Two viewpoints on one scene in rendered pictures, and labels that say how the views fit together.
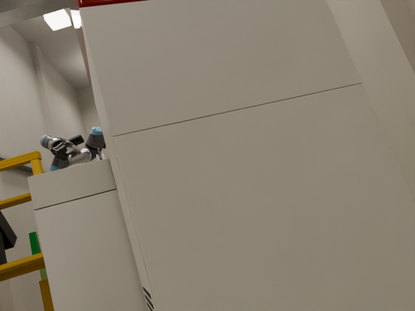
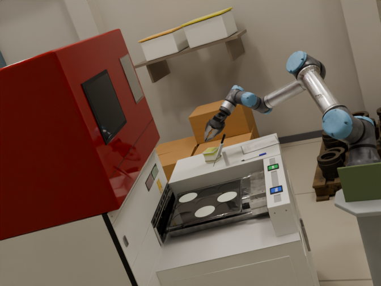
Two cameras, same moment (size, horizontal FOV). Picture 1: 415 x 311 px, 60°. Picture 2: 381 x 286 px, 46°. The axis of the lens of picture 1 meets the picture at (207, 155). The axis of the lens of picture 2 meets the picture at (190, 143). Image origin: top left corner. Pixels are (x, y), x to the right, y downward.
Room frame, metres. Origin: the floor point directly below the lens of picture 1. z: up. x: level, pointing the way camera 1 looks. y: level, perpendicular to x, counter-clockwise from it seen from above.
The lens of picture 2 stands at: (2.89, -1.49, 1.81)
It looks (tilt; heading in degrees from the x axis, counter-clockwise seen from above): 16 degrees down; 120
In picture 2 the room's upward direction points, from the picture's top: 19 degrees counter-clockwise
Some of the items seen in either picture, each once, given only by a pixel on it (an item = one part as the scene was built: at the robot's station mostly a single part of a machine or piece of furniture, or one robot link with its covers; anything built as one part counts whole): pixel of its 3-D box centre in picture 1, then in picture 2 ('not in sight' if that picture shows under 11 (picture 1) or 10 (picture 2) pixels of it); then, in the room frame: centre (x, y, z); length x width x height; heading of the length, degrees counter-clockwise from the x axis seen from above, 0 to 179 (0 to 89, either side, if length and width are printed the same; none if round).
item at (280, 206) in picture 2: not in sight; (278, 191); (2.20, 0.33, 0.89); 0.55 x 0.09 x 0.14; 107
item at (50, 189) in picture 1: (81, 195); (228, 168); (1.82, 0.68, 0.89); 0.62 x 0.35 x 0.14; 17
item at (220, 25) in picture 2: not in sight; (210, 28); (1.00, 2.98, 1.53); 0.46 x 0.38 x 0.26; 2
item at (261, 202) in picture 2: not in sight; (258, 202); (2.13, 0.23, 0.89); 0.08 x 0.03 x 0.03; 17
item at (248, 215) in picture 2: not in sight; (219, 222); (1.93, 0.19, 0.84); 0.50 x 0.02 x 0.03; 17
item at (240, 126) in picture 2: not in sight; (199, 151); (0.69, 2.46, 0.38); 1.37 x 1.04 x 0.77; 1
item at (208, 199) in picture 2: not in sight; (206, 202); (1.84, 0.29, 0.90); 0.34 x 0.34 x 0.01; 17
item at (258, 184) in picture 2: not in sight; (259, 193); (2.09, 0.38, 0.87); 0.36 x 0.08 x 0.03; 107
